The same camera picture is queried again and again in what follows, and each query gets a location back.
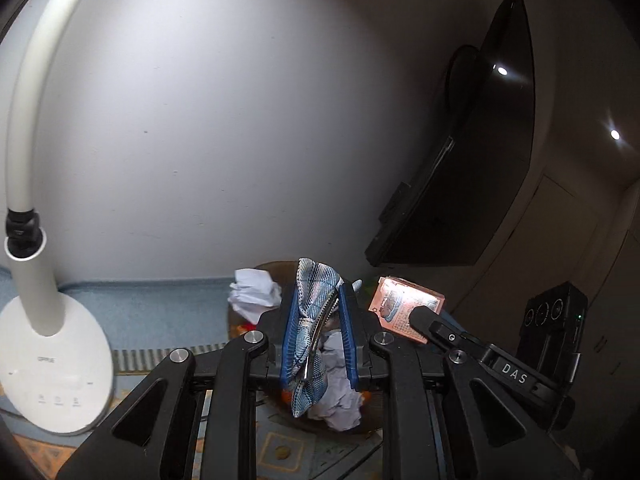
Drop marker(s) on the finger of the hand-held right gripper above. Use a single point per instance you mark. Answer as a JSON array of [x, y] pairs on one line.
[[450, 337]]

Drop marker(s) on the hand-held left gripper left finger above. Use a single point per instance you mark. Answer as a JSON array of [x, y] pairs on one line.
[[290, 350]]

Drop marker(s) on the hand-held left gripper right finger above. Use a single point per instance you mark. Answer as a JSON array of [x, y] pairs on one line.
[[350, 345]]

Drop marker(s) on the small orange box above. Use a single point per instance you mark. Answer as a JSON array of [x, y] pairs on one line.
[[395, 305]]

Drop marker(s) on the blue plaid cloth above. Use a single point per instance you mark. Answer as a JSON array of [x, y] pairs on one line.
[[312, 285]]

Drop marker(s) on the gold woven basket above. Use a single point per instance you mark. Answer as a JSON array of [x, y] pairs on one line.
[[275, 266]]

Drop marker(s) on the patterned woven mat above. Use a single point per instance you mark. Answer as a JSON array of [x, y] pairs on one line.
[[150, 310]]

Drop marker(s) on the black monitor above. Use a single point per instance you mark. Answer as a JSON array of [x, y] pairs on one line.
[[475, 185]]

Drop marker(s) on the recessed ceiling light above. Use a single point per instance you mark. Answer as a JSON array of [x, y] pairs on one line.
[[615, 135]]

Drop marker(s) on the white desk lamp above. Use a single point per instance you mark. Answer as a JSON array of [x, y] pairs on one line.
[[55, 360]]

